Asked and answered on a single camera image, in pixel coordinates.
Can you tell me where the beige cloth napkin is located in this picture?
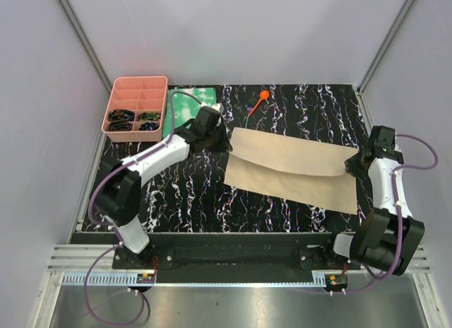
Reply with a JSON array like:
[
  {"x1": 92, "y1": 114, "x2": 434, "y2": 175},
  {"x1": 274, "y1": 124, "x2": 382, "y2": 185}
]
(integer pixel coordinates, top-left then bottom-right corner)
[{"x1": 224, "y1": 127, "x2": 357, "y2": 215}]

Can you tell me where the pink compartment tray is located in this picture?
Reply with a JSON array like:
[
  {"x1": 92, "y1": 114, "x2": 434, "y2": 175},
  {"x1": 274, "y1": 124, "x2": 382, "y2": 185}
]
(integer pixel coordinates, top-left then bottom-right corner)
[{"x1": 102, "y1": 76, "x2": 168, "y2": 143}]

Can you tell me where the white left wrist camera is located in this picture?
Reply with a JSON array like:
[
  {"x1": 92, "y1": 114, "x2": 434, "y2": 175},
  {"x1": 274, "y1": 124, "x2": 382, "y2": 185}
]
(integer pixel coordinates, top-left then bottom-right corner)
[{"x1": 210, "y1": 103, "x2": 224, "y2": 114}]

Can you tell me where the dark coiled band top-left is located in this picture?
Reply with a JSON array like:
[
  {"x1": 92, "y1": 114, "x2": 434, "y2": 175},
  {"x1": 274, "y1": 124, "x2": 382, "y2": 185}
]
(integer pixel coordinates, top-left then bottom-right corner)
[{"x1": 108, "y1": 109, "x2": 135, "y2": 122}]

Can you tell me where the yellow green coiled band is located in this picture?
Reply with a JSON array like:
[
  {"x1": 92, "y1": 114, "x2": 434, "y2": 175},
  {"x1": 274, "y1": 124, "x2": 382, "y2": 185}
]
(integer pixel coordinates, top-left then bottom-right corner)
[{"x1": 138, "y1": 111, "x2": 161, "y2": 122}]

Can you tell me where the aluminium front frame rail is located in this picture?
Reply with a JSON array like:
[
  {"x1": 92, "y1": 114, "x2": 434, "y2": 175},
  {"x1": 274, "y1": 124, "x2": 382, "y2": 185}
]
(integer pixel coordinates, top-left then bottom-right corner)
[{"x1": 47, "y1": 242, "x2": 434, "y2": 286}]

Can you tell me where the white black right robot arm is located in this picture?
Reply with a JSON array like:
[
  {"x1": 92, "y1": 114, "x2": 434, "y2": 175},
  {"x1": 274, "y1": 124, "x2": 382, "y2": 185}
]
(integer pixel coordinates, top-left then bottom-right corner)
[{"x1": 320, "y1": 126, "x2": 438, "y2": 281}]

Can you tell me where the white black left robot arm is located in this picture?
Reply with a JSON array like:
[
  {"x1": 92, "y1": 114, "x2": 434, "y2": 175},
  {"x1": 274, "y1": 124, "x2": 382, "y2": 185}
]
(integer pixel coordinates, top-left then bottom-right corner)
[{"x1": 90, "y1": 103, "x2": 232, "y2": 269}]

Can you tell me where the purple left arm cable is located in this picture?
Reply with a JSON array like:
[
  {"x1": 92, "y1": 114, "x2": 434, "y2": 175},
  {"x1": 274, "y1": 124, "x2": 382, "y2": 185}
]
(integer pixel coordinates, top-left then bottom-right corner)
[{"x1": 83, "y1": 90, "x2": 209, "y2": 324}]

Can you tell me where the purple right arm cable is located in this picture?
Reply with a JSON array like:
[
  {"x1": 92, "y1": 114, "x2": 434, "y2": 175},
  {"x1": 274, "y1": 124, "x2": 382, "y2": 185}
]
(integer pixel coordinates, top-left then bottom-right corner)
[{"x1": 326, "y1": 134, "x2": 439, "y2": 295}]

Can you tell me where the green white tie-dye cloth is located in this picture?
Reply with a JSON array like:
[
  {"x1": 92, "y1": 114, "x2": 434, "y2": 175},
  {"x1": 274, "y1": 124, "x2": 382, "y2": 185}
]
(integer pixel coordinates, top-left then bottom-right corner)
[{"x1": 162, "y1": 88, "x2": 217, "y2": 138}]

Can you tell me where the blue coiled band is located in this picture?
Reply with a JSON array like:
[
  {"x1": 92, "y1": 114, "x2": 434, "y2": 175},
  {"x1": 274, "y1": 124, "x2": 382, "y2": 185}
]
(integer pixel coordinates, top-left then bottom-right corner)
[{"x1": 138, "y1": 122, "x2": 159, "y2": 131}]

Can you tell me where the dark coiled band bottom-left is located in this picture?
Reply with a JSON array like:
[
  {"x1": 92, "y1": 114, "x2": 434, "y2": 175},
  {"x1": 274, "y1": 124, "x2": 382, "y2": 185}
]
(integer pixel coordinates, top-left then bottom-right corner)
[{"x1": 107, "y1": 120, "x2": 133, "y2": 132}]

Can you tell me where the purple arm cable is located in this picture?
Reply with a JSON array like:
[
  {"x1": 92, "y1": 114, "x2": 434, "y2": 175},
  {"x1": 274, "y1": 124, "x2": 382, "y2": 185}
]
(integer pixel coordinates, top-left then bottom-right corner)
[
  {"x1": 326, "y1": 134, "x2": 439, "y2": 295},
  {"x1": 83, "y1": 90, "x2": 209, "y2": 324}
]

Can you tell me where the teal plastic utensil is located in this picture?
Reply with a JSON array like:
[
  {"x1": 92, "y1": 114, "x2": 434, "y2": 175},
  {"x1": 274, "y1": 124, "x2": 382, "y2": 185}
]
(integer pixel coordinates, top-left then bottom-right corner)
[{"x1": 244, "y1": 112, "x2": 251, "y2": 129}]

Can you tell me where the orange plastic spoon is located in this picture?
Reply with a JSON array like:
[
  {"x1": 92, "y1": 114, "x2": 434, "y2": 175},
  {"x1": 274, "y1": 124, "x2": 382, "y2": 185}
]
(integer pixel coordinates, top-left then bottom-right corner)
[{"x1": 249, "y1": 90, "x2": 270, "y2": 115}]

